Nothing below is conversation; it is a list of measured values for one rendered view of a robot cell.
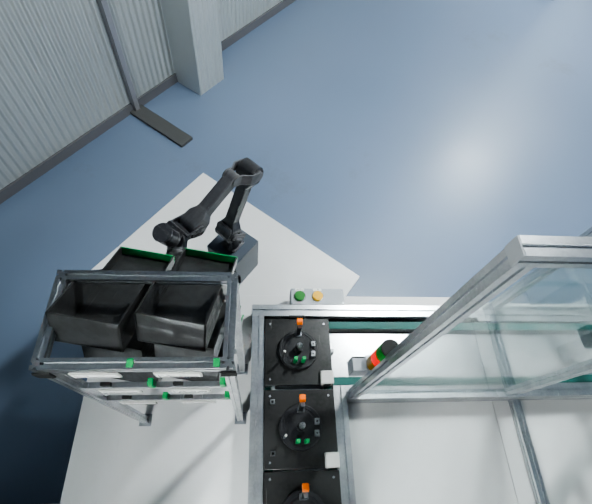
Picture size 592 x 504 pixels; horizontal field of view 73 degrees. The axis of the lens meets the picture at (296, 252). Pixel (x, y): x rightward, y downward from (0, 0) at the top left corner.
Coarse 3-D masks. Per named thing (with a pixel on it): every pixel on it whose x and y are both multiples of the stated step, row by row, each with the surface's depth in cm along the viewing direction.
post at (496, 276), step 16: (496, 256) 54; (480, 272) 58; (496, 272) 54; (512, 272) 52; (464, 288) 63; (480, 288) 58; (496, 288) 57; (448, 304) 68; (464, 304) 63; (480, 304) 62; (432, 320) 74; (448, 320) 68; (416, 336) 82; (432, 336) 78; (400, 352) 90; (416, 352) 87; (384, 368) 101; (368, 384) 117
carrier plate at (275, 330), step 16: (272, 320) 148; (288, 320) 148; (304, 320) 149; (320, 320) 150; (272, 336) 145; (320, 336) 147; (272, 352) 142; (320, 352) 144; (272, 368) 139; (288, 368) 140; (320, 368) 141; (272, 384) 137; (288, 384) 137; (304, 384) 138; (320, 384) 138
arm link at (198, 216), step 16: (240, 160) 126; (224, 176) 119; (240, 176) 120; (256, 176) 124; (208, 192) 119; (224, 192) 119; (192, 208) 119; (208, 208) 118; (192, 224) 117; (208, 224) 121
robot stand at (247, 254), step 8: (216, 240) 152; (248, 240) 153; (256, 240) 154; (208, 248) 152; (216, 248) 150; (224, 248) 151; (240, 248) 151; (248, 248) 152; (256, 248) 157; (240, 256) 150; (248, 256) 154; (256, 256) 163; (240, 264) 152; (248, 264) 160; (256, 264) 169; (240, 272) 157; (248, 272) 166
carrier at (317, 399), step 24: (264, 408) 133; (288, 408) 132; (312, 408) 132; (264, 432) 129; (288, 432) 128; (312, 432) 129; (336, 432) 131; (264, 456) 126; (288, 456) 126; (312, 456) 127; (336, 456) 126
